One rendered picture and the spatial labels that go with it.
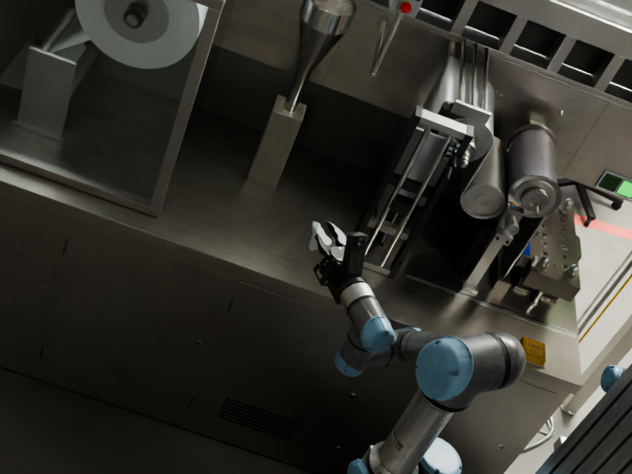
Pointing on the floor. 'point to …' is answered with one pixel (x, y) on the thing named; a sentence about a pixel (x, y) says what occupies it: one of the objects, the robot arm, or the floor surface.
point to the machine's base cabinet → (217, 352)
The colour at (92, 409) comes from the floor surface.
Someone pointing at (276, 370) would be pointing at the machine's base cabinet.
